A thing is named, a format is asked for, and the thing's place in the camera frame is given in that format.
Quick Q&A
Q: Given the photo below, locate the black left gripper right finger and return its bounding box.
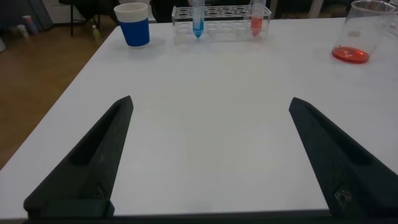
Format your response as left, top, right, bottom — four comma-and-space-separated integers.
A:
288, 96, 398, 218

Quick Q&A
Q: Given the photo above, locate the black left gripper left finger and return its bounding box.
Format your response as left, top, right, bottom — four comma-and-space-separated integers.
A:
23, 95, 134, 218

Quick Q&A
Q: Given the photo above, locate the test tube with blue pigment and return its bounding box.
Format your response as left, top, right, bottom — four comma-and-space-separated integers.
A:
192, 0, 206, 39

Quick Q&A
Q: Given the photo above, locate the clear glass beaker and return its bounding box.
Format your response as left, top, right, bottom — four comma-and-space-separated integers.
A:
331, 0, 398, 65

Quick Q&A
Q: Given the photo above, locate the test tube with pale red liquid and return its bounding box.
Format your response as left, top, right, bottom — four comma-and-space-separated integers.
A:
250, 0, 267, 37

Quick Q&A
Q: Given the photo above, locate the clear acrylic test tube rack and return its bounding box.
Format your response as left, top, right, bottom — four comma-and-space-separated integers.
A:
171, 5, 272, 45

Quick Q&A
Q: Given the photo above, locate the blue white paper cup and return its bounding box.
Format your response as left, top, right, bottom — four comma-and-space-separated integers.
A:
113, 2, 150, 48

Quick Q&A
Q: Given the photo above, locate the black four-leg chair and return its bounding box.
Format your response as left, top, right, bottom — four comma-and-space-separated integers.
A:
58, 0, 102, 37

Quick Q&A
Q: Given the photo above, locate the small white paper cup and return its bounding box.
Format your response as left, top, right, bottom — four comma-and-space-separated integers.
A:
16, 24, 30, 39

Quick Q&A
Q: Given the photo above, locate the pink cup stack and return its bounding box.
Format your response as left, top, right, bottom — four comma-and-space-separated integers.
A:
22, 14, 40, 35

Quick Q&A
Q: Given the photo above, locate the white drawer cabinet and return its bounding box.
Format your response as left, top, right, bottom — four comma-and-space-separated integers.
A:
42, 0, 74, 24

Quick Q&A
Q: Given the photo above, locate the grey tall cabinet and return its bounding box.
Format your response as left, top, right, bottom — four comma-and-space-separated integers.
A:
27, 0, 54, 30

